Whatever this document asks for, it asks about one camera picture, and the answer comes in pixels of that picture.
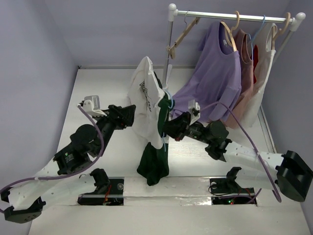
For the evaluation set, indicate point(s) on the white tank top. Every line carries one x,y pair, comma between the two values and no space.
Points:
266,53

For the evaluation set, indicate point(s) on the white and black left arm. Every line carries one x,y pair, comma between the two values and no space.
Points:
69,172

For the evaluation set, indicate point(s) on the pink t shirt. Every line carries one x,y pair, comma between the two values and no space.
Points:
244,80

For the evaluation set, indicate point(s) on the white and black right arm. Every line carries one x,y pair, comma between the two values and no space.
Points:
251,169

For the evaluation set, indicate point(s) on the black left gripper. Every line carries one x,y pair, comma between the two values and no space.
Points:
123,117

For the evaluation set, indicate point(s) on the blue hanger under pink shirt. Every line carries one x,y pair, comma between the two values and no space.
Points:
250,39

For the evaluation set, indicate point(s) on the purple t shirt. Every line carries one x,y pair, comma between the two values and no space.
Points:
216,80

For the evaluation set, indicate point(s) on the light blue wire hanger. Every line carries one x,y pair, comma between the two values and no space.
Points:
168,107

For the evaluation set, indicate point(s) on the empty wooden clip hanger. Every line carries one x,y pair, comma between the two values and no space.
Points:
171,48

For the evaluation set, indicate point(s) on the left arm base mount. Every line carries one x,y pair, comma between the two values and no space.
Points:
108,191

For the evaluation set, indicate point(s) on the white and green t shirt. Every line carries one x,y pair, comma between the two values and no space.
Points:
146,93

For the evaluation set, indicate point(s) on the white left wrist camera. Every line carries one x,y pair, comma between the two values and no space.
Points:
91,105

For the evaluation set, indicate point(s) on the red garment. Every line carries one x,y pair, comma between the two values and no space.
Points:
255,62

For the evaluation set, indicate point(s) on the wooden hanger under purple shirt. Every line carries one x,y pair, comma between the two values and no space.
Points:
229,38

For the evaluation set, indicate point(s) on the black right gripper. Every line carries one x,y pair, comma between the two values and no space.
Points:
181,123

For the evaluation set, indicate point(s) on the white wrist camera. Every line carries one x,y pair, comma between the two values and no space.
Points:
194,110
91,105

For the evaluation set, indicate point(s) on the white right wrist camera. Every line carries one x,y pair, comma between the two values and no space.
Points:
194,110

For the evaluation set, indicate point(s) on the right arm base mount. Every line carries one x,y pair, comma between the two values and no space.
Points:
226,191

